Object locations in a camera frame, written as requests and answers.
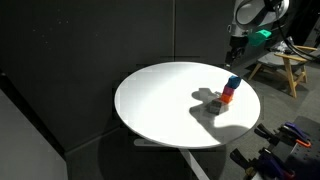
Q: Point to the blue block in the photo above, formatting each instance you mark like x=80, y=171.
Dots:
x=234, y=82

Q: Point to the silver crinkled bag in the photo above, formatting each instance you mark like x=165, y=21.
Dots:
x=286, y=45

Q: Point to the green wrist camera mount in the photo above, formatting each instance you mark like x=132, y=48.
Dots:
x=260, y=37

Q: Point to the grey block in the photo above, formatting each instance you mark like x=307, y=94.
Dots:
x=216, y=108

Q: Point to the white table leg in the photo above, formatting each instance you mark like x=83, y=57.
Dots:
x=195, y=163

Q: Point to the orange block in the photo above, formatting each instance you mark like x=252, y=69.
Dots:
x=226, y=98

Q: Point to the black spring clamp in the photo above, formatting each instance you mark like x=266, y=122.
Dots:
x=266, y=132
x=242, y=159

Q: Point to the wooden chair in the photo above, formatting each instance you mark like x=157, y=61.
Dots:
x=290, y=65

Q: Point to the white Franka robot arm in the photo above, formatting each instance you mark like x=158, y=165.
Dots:
x=260, y=11

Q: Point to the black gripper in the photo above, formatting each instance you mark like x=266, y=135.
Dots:
x=238, y=42

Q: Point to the pink block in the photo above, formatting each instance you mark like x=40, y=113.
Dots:
x=228, y=90

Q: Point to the purple clamp with orange tips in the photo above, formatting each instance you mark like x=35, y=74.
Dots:
x=273, y=165
x=296, y=133

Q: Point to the round white table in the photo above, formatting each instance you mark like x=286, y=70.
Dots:
x=156, y=103

